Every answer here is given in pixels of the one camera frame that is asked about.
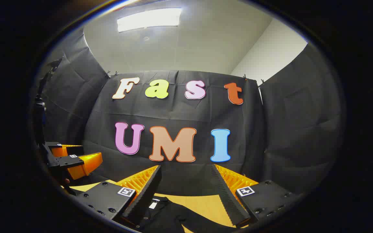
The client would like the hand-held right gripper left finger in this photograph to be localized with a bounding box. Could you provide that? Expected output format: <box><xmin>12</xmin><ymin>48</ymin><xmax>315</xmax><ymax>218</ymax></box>
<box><xmin>71</xmin><ymin>165</ymin><xmax>162</xmax><ymax>227</ymax></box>

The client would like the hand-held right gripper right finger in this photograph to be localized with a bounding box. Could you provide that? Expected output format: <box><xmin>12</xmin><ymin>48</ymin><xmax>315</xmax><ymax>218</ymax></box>
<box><xmin>211</xmin><ymin>164</ymin><xmax>303</xmax><ymax>227</ymax></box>

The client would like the black button shirt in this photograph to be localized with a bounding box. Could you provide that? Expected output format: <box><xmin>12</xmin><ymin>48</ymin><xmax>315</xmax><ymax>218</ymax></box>
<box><xmin>138</xmin><ymin>196</ymin><xmax>239</xmax><ymax>233</ymax></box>

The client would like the black backdrop cloth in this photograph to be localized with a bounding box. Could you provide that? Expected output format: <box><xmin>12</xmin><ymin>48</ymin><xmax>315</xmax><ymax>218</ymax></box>
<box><xmin>33</xmin><ymin>28</ymin><xmax>345</xmax><ymax>201</ymax></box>

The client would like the ceiling light panel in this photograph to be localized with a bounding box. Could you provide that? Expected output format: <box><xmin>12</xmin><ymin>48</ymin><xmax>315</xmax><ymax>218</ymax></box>
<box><xmin>117</xmin><ymin>8</ymin><xmax>182</xmax><ymax>33</ymax></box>

